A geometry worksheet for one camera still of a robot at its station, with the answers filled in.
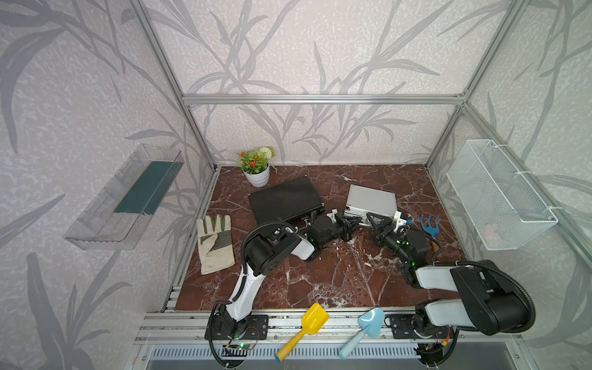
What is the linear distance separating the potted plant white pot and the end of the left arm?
42 centimetres

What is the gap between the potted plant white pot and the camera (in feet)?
3.39

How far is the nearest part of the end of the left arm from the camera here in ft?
2.46
